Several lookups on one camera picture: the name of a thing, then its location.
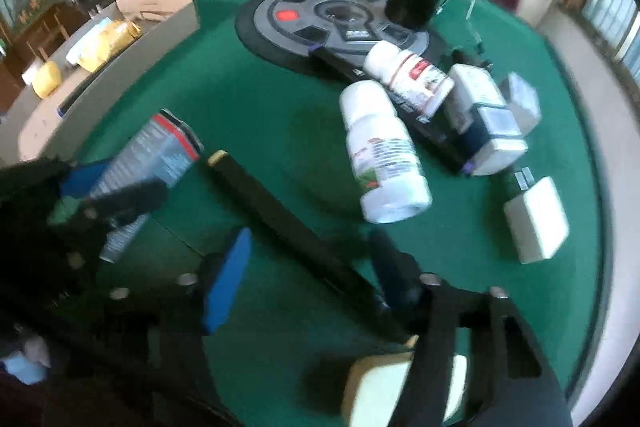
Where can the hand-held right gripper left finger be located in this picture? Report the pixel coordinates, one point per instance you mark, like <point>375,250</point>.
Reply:
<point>227,287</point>

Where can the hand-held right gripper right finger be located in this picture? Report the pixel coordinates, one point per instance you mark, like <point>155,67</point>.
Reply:
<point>395,277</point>

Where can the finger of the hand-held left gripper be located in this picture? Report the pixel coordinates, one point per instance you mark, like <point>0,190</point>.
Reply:
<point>130,202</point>
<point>85,179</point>

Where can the grey box with red band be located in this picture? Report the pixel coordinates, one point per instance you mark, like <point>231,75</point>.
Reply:
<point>155,147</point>

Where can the yellow sponge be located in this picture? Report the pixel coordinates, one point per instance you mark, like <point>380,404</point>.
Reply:
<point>47,79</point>

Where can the shallow cardboard box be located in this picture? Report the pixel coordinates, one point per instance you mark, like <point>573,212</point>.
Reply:
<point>125,77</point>

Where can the large white pill bottle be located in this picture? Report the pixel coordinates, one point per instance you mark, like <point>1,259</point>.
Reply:
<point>385,157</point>

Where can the golden snack packet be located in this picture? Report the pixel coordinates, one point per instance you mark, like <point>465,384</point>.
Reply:
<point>112,42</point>

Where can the white rectangular block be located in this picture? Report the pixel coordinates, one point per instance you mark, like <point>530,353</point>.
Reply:
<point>537,219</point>

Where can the white teal barcode box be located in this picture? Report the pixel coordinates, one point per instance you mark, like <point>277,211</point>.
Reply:
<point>500,147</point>

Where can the white grey box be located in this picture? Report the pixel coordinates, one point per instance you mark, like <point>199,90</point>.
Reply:
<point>472,89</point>

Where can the white pill bottle red label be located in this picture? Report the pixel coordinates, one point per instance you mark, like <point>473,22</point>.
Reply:
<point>415,74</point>

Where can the cream rectangular block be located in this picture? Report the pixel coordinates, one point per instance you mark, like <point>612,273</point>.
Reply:
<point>380,387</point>

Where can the round grey table console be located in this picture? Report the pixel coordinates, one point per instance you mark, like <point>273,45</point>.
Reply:
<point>300,19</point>

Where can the barred window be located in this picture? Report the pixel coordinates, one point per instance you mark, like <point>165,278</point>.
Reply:
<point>610,7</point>

